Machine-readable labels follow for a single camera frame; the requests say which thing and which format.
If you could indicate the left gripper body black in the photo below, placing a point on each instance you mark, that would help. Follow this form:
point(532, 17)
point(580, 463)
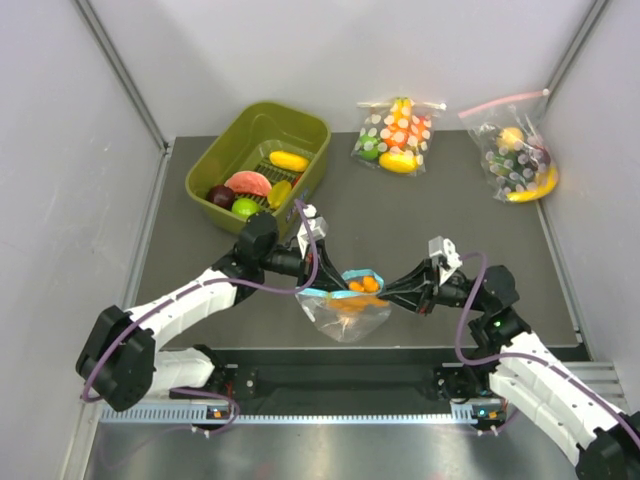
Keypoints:
point(308, 265)

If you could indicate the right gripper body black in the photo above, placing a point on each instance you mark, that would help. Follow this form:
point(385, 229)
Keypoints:
point(431, 293)

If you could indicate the orange fake fruit pieces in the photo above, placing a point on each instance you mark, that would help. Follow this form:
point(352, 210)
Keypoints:
point(361, 295)

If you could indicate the blue zip clear bag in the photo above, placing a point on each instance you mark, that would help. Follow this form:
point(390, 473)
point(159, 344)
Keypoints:
point(340, 326)

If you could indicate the green fake apple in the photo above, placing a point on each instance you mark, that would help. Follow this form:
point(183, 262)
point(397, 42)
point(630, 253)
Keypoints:
point(245, 207)

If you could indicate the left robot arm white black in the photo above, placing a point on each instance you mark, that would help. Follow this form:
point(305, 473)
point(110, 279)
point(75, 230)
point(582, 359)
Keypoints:
point(124, 360)

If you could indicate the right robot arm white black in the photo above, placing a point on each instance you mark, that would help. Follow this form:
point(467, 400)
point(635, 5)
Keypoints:
point(597, 438)

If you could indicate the fake watermelon slice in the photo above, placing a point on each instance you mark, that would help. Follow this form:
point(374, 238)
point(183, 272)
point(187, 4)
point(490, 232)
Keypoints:
point(249, 182)

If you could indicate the yellow fake lemon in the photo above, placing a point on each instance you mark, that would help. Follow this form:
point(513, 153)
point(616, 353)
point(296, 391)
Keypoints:
point(400, 163)

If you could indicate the yellow fake banana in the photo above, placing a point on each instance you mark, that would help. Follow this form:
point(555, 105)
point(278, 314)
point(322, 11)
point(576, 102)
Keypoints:
point(543, 185)

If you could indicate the dark red fake apple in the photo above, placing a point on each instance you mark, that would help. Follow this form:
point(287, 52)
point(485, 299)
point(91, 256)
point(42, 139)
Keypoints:
point(221, 196)

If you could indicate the polka dot zip bag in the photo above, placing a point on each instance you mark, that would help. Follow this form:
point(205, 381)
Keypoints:
point(397, 125)

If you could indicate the pink zip polka bag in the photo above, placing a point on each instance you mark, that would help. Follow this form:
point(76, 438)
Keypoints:
point(506, 131)

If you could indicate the olive green plastic bin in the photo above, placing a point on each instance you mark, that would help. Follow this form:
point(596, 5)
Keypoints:
point(245, 145)

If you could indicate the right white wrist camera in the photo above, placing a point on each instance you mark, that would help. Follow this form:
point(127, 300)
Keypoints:
point(444, 255)

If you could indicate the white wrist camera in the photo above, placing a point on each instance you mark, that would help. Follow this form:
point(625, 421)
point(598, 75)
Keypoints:
point(313, 228)
point(444, 255)

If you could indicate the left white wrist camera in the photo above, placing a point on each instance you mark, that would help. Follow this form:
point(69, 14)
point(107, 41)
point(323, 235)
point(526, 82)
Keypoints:
point(313, 228)

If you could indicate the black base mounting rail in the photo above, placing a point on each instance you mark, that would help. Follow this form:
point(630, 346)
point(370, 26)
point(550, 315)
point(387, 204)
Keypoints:
point(432, 373)

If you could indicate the grey slotted cable duct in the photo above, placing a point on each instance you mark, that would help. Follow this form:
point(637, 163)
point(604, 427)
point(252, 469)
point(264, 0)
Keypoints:
point(218, 414)

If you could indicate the left aluminium frame post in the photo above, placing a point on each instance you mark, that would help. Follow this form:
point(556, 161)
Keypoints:
point(104, 42)

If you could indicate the aluminium frame post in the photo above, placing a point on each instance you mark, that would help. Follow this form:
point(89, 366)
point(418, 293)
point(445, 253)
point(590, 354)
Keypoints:
point(587, 25)
point(104, 42)

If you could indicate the right aluminium frame post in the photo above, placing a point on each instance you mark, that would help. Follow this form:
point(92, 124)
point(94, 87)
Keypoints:
point(587, 25)

